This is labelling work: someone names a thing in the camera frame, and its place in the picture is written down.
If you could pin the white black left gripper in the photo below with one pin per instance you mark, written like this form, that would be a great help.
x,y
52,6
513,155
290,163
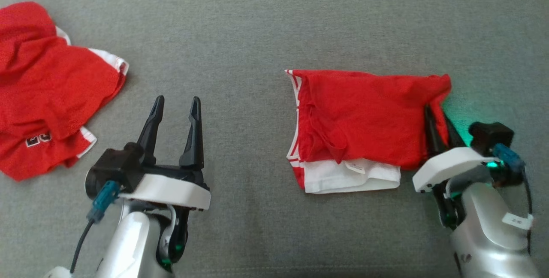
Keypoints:
x,y
171,192

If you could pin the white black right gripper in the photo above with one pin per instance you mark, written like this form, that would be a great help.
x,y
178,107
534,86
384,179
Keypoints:
x,y
450,164

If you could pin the red white jersey shirt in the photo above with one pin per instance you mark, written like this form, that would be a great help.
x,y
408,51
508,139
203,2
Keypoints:
x,y
364,115

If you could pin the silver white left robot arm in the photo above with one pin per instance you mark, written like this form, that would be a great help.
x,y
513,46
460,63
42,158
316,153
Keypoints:
x,y
128,243

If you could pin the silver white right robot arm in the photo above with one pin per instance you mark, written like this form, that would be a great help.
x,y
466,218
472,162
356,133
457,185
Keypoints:
x,y
484,235

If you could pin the white paper label tag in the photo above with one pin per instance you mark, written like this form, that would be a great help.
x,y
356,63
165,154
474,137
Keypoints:
x,y
517,221

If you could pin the red mesh shorts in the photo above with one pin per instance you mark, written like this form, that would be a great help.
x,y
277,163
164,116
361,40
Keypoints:
x,y
43,89

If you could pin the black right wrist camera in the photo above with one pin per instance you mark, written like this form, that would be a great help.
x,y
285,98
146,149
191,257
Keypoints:
x,y
489,134

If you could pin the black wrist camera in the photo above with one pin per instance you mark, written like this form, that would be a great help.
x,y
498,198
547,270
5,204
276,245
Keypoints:
x,y
113,166
489,134

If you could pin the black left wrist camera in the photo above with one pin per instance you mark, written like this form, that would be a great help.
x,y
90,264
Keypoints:
x,y
113,166

